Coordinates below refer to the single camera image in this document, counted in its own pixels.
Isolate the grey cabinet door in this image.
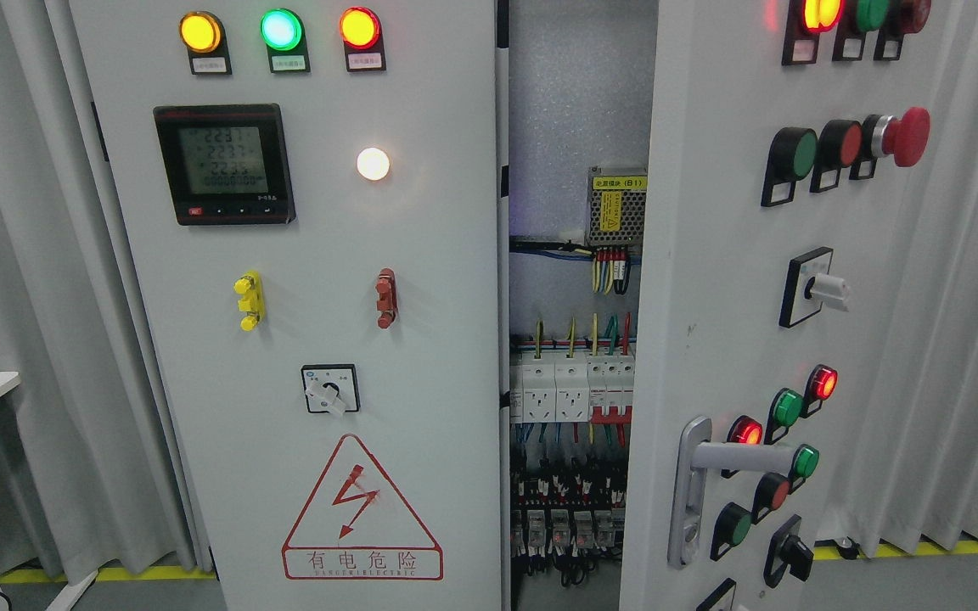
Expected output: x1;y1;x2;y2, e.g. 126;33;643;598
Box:
69;1;504;610
621;1;961;610

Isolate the white socket breaker row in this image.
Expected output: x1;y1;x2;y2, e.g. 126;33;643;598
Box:
509;350;636;424

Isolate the metal power supply module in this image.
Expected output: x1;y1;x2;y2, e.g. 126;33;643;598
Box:
585;166;648;247

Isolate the white indicator lamp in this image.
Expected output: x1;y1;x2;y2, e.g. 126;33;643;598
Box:
356;147;391;182

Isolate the relay terminal row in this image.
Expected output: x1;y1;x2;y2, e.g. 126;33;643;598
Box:
508;457;627;587

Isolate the red electric hazard sticker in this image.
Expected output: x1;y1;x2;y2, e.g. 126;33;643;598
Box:
282;434;445;580

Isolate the black digital power meter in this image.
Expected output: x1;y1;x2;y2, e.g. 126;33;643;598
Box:
153;104;296;226

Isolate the red indicator lamp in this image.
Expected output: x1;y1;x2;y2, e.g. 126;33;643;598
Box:
339;7;381;50

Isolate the green indicator lamp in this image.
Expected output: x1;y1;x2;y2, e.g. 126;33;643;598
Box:
260;8;303;52

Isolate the yellow indicator lamp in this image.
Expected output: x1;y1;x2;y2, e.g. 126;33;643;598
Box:
179;11;222;54

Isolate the red mushroom emergency button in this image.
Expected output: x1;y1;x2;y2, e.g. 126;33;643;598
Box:
861;107;931;167

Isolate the red terminal post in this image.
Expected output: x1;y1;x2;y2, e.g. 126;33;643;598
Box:
375;268;397;329

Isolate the rotary selector switch left door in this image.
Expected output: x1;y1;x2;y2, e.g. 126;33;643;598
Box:
301;364;360;415

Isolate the yellow terminal post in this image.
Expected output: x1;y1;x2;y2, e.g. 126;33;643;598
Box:
233;270;267;332

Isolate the silver door handle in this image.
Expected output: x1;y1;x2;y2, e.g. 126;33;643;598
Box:
666;415;804;569

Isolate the white rotary switch right door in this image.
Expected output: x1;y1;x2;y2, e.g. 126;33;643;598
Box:
778;247;850;328

